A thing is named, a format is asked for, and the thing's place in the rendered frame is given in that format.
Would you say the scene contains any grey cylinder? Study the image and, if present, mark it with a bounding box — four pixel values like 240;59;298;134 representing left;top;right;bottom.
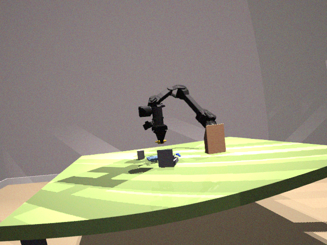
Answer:
137;150;145;159

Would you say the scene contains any light blue flat mat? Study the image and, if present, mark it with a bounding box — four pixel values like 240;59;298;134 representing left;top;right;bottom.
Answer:
146;155;158;161

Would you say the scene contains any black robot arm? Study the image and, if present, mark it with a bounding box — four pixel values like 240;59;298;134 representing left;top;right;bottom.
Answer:
138;85;217;130

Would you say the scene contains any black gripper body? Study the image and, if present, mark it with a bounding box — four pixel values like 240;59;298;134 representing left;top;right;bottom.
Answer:
152;115;168;131

